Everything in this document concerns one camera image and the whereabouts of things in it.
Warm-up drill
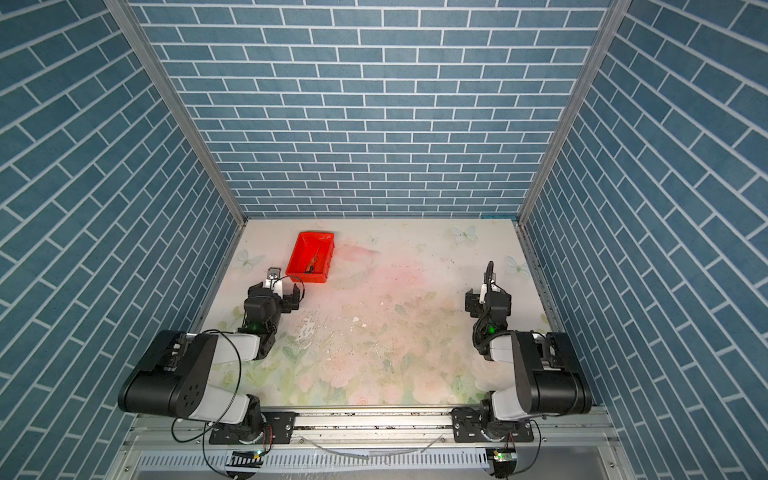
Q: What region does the red plastic bin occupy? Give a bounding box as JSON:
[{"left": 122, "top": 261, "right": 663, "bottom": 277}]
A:
[{"left": 286, "top": 231, "right": 335, "bottom": 284}]

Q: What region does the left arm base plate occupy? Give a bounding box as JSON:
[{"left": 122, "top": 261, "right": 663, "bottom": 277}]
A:
[{"left": 209, "top": 411, "right": 297, "bottom": 447}]

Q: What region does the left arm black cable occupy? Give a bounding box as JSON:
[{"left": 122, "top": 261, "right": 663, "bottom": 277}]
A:
[{"left": 170, "top": 329, "right": 244, "bottom": 444}]

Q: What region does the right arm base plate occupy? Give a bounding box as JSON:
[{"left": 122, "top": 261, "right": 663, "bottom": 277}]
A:
[{"left": 450, "top": 406, "right": 534, "bottom": 443}]

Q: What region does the right corner aluminium post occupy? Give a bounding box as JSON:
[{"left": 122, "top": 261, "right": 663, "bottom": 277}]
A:
[{"left": 517, "top": 0, "right": 631, "bottom": 227}]

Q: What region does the orange handled screwdriver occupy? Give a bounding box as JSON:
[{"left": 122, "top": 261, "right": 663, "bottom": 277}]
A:
[{"left": 305, "top": 254, "right": 318, "bottom": 274}]

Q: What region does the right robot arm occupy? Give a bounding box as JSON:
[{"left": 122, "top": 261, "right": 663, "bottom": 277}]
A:
[{"left": 465, "top": 261, "right": 594, "bottom": 428}]

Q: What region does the corner aluminium post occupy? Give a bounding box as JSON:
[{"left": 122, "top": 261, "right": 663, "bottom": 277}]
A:
[
  {"left": 517, "top": 0, "right": 631, "bottom": 227},
  {"left": 104, "top": 0, "right": 247, "bottom": 227}
]

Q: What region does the aluminium front rail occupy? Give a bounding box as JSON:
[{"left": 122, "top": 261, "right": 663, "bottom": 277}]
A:
[{"left": 119, "top": 406, "right": 627, "bottom": 478}]

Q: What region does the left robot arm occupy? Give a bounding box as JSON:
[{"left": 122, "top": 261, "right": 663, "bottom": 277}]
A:
[{"left": 117, "top": 267, "right": 305, "bottom": 443}]

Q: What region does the left corner aluminium post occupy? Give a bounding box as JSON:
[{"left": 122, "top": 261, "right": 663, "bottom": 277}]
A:
[{"left": 104, "top": 0, "right": 247, "bottom": 227}]

